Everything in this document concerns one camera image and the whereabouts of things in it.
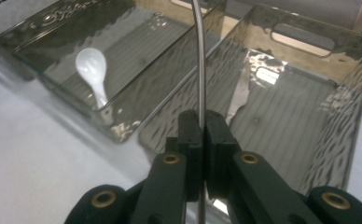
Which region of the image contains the white ceramic spoon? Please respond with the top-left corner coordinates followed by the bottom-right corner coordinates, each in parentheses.
top-left (75, 47), bottom-right (116, 126)

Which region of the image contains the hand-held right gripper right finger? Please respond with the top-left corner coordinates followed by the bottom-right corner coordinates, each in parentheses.
top-left (204, 109), bottom-right (322, 224)

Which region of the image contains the silver metal utensil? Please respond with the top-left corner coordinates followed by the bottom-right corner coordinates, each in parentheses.
top-left (190, 0), bottom-right (207, 224)

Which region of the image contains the smoky clear plastic bin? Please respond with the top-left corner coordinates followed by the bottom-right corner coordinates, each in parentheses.
top-left (137, 3), bottom-right (362, 206)
top-left (0, 0), bottom-right (133, 42)
top-left (12, 0), bottom-right (229, 145)

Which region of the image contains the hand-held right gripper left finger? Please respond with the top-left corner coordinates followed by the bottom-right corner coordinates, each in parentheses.
top-left (129, 109), bottom-right (203, 224)

